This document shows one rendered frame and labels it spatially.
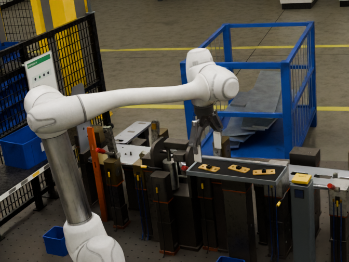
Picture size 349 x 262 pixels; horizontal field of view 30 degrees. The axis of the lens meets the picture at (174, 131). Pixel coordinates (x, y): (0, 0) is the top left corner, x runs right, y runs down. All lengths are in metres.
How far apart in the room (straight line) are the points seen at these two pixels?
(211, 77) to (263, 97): 2.98
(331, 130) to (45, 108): 3.96
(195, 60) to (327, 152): 3.21
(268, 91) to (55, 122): 3.30
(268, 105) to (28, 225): 2.36
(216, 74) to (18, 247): 1.42
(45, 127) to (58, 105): 0.09
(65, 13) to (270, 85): 2.30
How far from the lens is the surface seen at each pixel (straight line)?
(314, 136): 5.75
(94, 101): 2.26
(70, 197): 2.51
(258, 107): 5.01
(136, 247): 3.00
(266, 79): 5.59
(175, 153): 2.74
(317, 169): 2.88
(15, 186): 3.02
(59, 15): 3.70
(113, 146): 3.01
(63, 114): 2.22
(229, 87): 2.22
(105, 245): 2.42
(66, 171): 2.46
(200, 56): 2.37
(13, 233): 3.32
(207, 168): 2.56
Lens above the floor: 2.26
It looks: 22 degrees down
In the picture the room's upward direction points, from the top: 7 degrees counter-clockwise
